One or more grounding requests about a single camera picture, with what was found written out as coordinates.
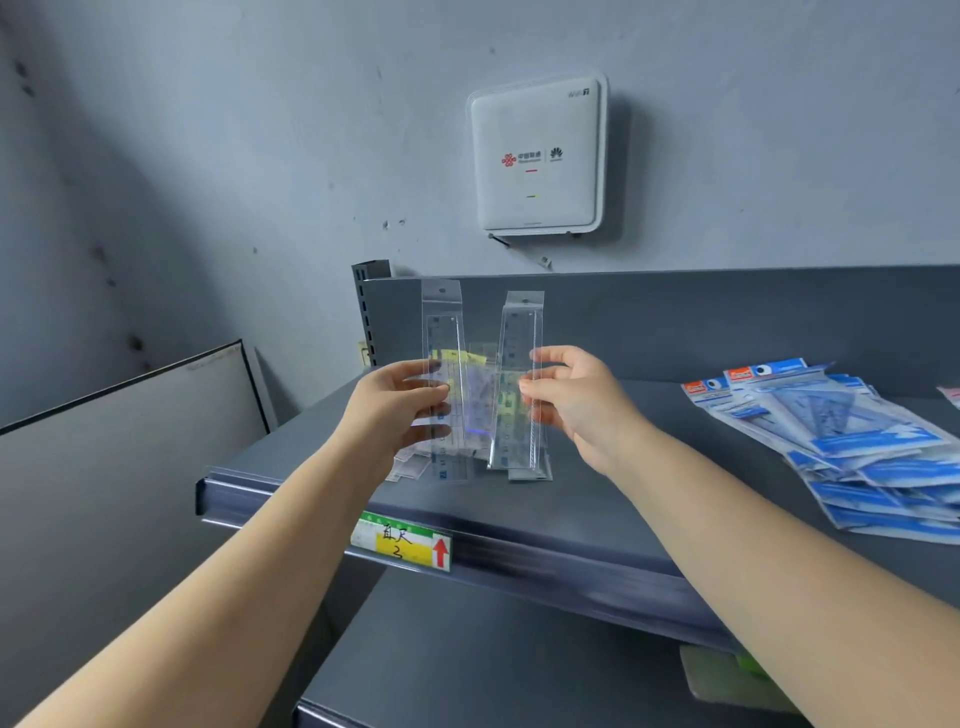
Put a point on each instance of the grey slotted shelf post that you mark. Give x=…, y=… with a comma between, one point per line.
x=367, y=315

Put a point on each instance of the pile of clear rulers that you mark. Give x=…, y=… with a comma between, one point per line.
x=478, y=390

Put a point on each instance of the pale wall socket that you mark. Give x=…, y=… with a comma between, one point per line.
x=364, y=354

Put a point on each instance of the white wall router box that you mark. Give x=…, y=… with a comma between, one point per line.
x=536, y=120

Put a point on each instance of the grey leaning board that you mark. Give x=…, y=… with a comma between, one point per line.
x=97, y=540

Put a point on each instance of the pile of blue set-square packets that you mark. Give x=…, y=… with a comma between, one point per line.
x=847, y=435

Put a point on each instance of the green cardboard box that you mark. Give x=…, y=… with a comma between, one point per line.
x=754, y=666

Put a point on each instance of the person's right hand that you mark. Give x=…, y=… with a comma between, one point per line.
x=592, y=409

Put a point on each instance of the person's left forearm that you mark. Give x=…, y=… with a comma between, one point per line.
x=210, y=600

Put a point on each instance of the clear straight ruler packet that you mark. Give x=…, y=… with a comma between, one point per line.
x=517, y=330
x=442, y=322

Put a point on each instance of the green yellow shelf price label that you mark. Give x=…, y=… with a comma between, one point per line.
x=397, y=544

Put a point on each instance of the person's left hand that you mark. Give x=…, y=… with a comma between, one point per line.
x=382, y=420

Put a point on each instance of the person's right forearm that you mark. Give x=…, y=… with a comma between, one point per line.
x=810, y=577

